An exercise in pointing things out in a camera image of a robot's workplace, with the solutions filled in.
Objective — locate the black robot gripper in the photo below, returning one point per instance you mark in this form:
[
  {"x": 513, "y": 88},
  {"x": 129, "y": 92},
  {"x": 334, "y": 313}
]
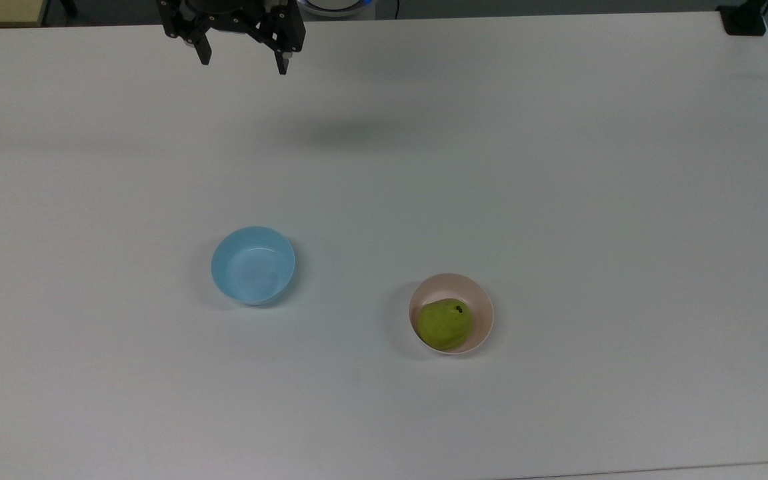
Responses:
[{"x": 234, "y": 20}]

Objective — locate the green pear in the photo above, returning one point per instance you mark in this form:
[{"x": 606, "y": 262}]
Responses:
[{"x": 445, "y": 324}]

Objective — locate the light blue plastic bowl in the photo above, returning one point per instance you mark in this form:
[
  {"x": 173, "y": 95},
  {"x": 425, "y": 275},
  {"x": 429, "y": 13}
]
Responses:
[{"x": 253, "y": 266}]

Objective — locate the pink plastic bowl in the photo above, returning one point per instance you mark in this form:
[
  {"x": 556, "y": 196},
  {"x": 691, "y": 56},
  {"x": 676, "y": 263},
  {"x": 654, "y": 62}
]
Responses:
[{"x": 474, "y": 296}]

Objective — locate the white round base blue light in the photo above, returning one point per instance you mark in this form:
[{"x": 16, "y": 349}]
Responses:
[{"x": 334, "y": 6}]

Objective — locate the black chair leg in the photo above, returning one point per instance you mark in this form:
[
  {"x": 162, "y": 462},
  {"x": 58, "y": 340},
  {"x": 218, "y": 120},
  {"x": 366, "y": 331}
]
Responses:
[{"x": 69, "y": 6}]

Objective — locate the black table clamp mount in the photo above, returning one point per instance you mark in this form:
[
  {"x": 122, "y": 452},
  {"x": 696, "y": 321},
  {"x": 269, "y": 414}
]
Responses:
[{"x": 744, "y": 18}]

